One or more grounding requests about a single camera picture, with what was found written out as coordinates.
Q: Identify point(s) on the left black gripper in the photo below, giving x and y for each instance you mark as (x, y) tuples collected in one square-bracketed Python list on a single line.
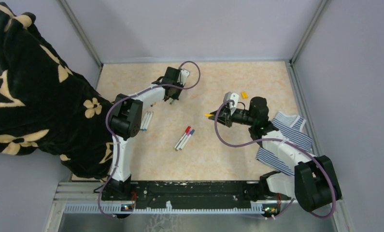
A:
[(176, 96)]

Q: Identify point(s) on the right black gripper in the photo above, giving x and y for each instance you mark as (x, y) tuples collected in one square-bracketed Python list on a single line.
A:
[(222, 113)]

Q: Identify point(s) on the purple cap white marker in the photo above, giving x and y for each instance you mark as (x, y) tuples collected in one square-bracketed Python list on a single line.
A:
[(144, 121)]

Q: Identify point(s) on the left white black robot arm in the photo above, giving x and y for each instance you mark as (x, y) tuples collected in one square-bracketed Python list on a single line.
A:
[(124, 121)]

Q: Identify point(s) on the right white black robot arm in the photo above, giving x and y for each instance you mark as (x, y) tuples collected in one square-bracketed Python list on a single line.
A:
[(299, 174)]

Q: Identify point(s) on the blue cap white marker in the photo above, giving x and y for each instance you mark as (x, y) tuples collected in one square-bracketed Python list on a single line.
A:
[(188, 139)]

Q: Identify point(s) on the blue striped cloth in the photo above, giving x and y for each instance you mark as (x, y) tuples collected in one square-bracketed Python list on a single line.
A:
[(284, 154)]

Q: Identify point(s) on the black floral blanket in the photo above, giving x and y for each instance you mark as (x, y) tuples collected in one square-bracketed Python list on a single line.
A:
[(46, 106)]

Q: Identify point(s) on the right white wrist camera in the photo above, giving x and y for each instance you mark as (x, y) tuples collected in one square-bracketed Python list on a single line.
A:
[(231, 99)]

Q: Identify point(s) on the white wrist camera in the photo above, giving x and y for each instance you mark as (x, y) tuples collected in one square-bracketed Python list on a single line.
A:
[(231, 99), (184, 74)]

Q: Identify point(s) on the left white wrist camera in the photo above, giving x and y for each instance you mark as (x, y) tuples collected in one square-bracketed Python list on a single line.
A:
[(184, 74)]

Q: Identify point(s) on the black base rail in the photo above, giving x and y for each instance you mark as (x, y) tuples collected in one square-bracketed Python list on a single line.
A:
[(193, 197)]

